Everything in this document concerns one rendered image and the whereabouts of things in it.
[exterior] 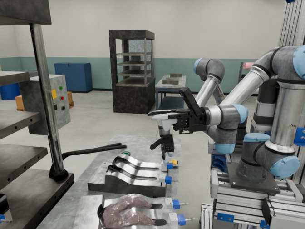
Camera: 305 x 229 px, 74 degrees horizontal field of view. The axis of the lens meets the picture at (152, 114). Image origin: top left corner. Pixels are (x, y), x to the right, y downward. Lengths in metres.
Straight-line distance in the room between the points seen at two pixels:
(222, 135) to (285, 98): 0.29
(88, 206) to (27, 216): 0.39
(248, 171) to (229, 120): 0.43
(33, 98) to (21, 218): 0.74
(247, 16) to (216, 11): 0.97
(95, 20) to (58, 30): 1.58
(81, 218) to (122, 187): 0.34
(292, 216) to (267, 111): 0.53
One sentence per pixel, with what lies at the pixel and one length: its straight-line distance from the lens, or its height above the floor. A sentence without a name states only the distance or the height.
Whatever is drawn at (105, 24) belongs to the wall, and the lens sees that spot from 8.24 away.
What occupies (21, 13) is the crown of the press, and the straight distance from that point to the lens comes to 1.26.
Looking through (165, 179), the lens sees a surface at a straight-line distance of 1.32.
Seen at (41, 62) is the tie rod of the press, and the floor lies 1.60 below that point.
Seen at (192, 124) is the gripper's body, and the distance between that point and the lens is 0.73.
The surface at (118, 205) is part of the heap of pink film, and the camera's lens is 1.17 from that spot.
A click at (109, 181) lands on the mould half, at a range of 1.36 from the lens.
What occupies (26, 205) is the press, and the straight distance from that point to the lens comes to 1.53.
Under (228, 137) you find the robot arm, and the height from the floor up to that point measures 1.36.
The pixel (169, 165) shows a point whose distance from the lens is 1.39.
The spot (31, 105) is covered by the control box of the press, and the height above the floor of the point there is 1.30.
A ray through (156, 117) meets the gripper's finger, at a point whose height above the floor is 1.46.
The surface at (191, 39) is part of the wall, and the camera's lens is 7.63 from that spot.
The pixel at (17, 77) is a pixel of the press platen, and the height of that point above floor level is 1.52.
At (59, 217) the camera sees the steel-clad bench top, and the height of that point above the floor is 0.80.
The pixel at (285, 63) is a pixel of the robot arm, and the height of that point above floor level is 1.62.
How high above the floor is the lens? 1.68
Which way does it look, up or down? 18 degrees down
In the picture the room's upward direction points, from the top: straight up
